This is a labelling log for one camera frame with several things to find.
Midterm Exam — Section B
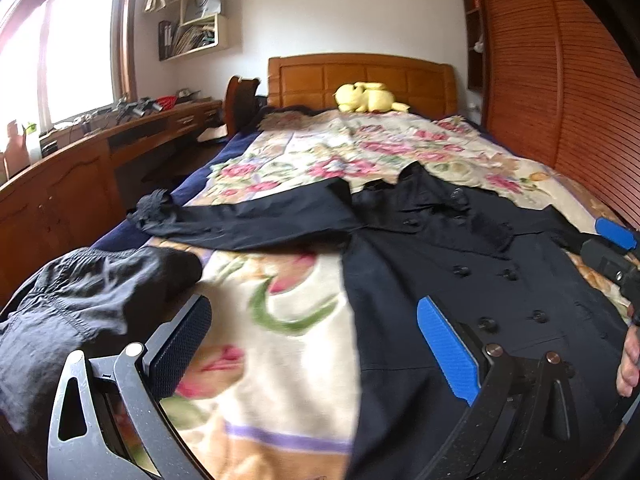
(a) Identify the dark grey folded garment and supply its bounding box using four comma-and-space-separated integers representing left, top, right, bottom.
1, 246, 203, 439

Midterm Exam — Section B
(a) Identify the window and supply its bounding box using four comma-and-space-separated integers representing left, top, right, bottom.
1, 0, 136, 132

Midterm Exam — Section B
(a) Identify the wooden desk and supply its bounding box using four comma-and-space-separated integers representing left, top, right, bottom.
1, 100, 222, 302

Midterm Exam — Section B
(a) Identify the black trench coat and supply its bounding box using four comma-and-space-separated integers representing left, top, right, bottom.
129, 163, 627, 479

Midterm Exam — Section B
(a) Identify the floral blanket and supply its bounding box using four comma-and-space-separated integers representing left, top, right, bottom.
144, 109, 633, 480

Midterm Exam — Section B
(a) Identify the wooden chair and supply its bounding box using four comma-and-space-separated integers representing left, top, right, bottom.
224, 76, 260, 139

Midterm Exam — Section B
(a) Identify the navy bed sheet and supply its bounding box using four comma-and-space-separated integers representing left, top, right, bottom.
91, 130, 259, 252

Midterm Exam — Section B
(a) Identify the wooden headboard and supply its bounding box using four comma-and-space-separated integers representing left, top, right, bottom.
268, 53, 459, 119

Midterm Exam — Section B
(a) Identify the yellow plush toy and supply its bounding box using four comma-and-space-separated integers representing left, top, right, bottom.
334, 81, 410, 113

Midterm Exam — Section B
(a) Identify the person's right hand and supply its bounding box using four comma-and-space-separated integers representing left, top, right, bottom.
616, 325, 639, 398

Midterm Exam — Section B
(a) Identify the wooden louvered wardrobe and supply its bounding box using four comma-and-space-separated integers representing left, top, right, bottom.
474, 0, 639, 226

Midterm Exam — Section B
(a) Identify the white wall shelf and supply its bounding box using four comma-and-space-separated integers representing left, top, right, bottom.
155, 0, 226, 62

